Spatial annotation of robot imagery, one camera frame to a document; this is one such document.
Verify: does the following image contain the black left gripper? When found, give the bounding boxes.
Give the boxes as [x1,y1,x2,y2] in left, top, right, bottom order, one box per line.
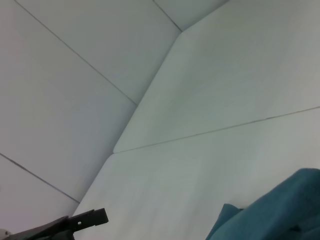
[7,207,109,240]

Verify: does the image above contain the teal FREE print T-shirt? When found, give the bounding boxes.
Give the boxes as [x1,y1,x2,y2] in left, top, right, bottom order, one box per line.
[205,168,320,240]

